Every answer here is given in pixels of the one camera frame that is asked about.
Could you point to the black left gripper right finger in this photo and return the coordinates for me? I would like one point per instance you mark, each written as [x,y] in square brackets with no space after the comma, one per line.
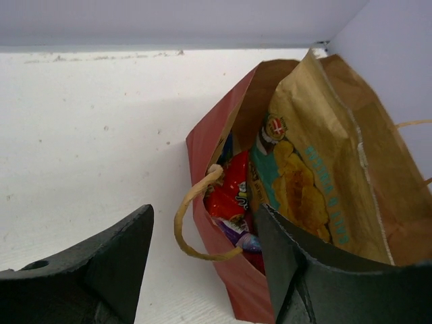
[311,281]

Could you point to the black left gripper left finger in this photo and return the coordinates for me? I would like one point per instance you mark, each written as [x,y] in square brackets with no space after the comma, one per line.
[97,280]

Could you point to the purple candy bag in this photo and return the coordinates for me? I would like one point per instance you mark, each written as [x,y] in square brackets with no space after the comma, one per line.
[239,234]

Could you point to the red rice cracker bag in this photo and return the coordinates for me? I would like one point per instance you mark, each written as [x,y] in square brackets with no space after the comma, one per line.
[227,197]

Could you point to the tan kraft snack bag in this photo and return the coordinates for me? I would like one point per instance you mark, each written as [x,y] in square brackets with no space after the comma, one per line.
[307,162]

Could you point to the red brown paper bag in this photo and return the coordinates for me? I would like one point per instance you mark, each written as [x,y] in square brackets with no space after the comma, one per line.
[403,194]

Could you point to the blue snack bag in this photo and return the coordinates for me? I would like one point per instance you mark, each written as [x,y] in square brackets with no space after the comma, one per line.
[227,150]

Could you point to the pink chips bag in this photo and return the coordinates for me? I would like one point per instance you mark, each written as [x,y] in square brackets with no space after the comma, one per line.
[250,243]

